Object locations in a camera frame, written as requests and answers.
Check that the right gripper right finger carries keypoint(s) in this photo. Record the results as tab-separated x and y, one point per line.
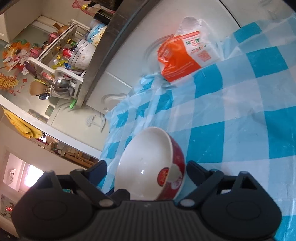
230	207

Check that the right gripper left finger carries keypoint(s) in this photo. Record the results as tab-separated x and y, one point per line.
59	206

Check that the red white bowl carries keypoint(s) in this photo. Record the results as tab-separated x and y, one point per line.
152	166

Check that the stacked white bowls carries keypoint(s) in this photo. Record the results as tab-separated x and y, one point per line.
82	55

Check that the yellow cloth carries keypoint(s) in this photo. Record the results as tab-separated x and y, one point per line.
25	129

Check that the blue checkered tablecloth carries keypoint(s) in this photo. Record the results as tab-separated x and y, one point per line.
235	115

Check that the green plastic clip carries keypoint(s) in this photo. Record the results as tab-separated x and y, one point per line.
73	103

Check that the white utensil rack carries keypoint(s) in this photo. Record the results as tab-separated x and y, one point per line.
43	73

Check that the steel ladle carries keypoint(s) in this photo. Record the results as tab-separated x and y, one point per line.
59	88

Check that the white spice shelf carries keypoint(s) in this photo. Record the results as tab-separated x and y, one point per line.
76	32

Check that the dragon paper decoration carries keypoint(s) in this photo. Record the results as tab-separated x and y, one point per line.
16	53

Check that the orange white plastic packet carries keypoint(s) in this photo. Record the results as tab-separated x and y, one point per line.
192	47

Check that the white cabinet doors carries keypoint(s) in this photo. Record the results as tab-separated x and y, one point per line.
137	55

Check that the blue yellow small bowl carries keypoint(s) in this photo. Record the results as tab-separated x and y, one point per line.
97	30

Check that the dark soy sauce bottle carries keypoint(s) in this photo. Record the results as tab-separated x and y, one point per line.
100	15

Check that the grey steel countertop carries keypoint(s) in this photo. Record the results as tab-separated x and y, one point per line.
127	16

